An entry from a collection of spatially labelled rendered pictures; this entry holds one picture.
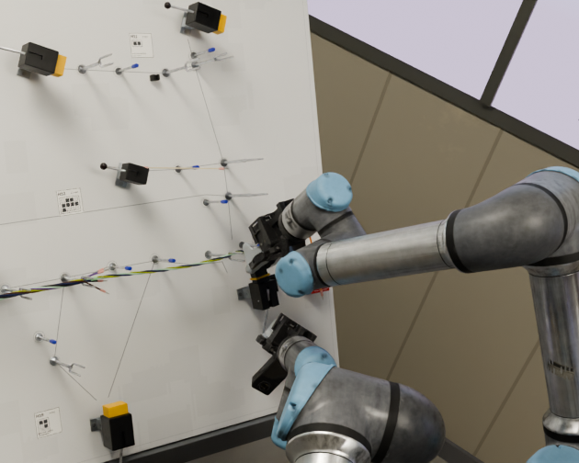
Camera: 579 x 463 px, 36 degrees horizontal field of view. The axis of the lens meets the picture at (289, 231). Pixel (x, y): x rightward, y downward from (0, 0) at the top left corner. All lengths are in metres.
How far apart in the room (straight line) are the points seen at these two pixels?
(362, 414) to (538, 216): 0.37
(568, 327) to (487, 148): 1.45
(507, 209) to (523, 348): 1.78
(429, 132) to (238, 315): 1.17
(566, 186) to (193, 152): 0.82
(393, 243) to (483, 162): 1.48
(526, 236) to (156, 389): 0.89
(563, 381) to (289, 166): 0.84
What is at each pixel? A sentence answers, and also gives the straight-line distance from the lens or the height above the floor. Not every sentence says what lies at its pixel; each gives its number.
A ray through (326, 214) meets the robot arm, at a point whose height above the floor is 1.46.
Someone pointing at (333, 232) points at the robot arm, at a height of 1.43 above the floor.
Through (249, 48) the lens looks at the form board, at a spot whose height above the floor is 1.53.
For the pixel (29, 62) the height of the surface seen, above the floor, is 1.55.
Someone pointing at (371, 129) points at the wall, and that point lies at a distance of 2.95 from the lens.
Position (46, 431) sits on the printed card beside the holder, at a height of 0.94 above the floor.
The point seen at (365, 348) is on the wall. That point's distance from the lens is 3.31.
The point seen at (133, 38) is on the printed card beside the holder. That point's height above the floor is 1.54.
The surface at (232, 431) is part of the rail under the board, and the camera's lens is 1.96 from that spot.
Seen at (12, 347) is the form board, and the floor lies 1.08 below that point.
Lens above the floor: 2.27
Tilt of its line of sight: 33 degrees down
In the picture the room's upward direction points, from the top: 18 degrees clockwise
